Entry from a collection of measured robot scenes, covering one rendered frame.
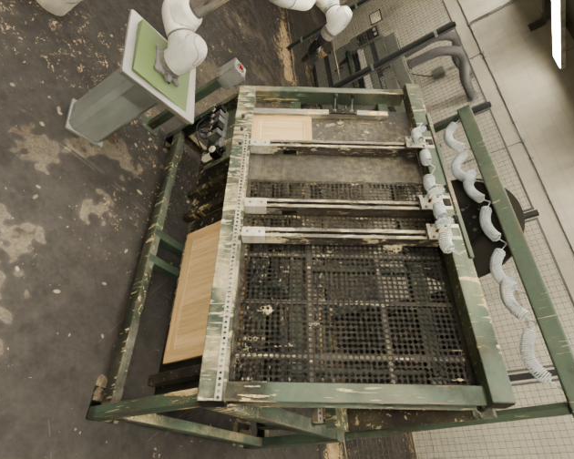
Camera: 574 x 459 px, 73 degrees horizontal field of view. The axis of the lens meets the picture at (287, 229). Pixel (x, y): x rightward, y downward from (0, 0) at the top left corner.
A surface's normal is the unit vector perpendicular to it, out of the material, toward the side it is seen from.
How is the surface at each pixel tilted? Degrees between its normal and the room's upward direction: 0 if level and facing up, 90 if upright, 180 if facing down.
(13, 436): 0
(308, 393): 56
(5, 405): 0
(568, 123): 90
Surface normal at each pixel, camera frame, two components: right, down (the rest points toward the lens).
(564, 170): -0.54, -0.35
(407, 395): 0.02, -0.58
